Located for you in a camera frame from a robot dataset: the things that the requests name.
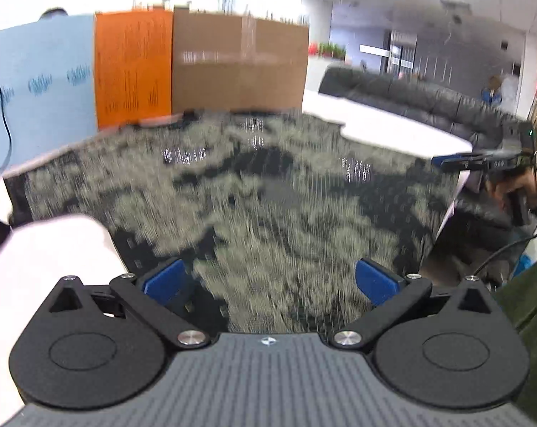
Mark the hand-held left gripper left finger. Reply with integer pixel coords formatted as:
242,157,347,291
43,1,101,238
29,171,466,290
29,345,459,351
48,258,211,350

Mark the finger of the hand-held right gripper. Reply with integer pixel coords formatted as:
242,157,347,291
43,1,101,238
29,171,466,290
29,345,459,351
431,153,489,172

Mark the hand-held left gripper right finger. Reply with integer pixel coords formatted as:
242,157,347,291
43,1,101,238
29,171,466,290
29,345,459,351
328,258,501,350

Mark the black patterned shirt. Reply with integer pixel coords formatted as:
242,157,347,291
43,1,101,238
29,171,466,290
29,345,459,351
4,109,467,334

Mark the person's right hand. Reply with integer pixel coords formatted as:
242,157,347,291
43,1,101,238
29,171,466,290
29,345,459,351
486,171,537,214

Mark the black leather sofa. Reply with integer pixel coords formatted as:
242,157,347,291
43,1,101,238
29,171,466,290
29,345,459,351
317,66,536,232

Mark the blue object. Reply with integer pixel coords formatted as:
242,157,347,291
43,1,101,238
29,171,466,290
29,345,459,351
513,255,537,277

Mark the person's green clothing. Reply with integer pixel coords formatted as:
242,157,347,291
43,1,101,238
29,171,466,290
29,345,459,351
491,255,537,427

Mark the potted green plant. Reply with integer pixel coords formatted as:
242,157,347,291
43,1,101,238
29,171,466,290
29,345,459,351
317,42,347,58

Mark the light blue carton box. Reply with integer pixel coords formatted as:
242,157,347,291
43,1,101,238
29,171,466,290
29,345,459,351
0,14,99,179

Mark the orange printed box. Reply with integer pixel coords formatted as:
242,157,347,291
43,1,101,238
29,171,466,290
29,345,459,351
93,10,173,132

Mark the brown cardboard box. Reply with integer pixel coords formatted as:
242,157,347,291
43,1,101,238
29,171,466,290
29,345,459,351
171,10,310,114

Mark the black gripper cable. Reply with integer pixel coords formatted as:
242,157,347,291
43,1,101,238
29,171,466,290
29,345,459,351
471,213,537,276

